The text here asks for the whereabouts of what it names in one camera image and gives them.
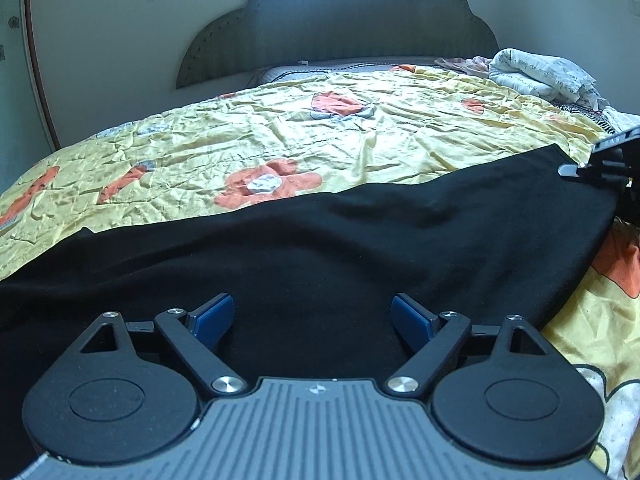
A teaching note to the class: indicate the grey pillow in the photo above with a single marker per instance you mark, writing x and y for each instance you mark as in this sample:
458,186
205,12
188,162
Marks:
304,69

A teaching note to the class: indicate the black pants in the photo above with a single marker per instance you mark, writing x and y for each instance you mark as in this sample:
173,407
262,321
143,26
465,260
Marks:
313,276

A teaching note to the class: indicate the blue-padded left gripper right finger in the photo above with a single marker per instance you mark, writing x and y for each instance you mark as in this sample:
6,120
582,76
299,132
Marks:
440,343

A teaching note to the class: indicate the crumpled white patterned cloth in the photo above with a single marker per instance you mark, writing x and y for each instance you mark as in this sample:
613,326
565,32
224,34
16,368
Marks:
547,77

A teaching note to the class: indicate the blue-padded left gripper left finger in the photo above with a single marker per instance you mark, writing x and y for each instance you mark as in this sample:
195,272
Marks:
186,341

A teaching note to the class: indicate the yellow floral bed quilt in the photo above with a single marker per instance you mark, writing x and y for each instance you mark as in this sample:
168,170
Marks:
328,134

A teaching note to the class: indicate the glass sliding wardrobe door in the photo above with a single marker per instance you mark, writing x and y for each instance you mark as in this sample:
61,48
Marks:
28,133

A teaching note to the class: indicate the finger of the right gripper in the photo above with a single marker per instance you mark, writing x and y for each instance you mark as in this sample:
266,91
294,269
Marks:
571,171

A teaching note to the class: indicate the dark padded headboard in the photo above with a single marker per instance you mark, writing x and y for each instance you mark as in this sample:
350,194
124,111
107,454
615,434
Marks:
266,33

